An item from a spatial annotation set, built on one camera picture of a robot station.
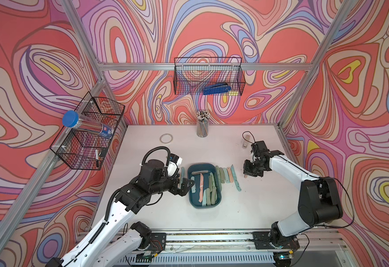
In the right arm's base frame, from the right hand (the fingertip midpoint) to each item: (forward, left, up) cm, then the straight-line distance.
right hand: (245, 176), depth 89 cm
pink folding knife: (+2, +7, -4) cm, 9 cm away
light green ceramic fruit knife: (0, +15, -4) cm, 15 cm away
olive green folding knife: (+3, +12, -4) cm, 13 cm away
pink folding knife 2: (+5, +25, -2) cm, 25 cm away
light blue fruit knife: (+1, +5, -5) cm, 7 cm away
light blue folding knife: (+3, +10, -4) cm, 11 cm away
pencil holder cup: (+33, +22, +9) cm, 41 cm away
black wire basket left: (+4, +78, +24) cm, 82 cm away
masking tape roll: (+32, +47, -3) cm, 57 cm away
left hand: (-10, +30, +18) cm, 36 cm away
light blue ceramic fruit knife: (+5, +35, -4) cm, 35 cm away
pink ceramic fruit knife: (-5, +24, -4) cm, 25 cm away
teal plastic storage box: (-6, +22, -4) cm, 23 cm away
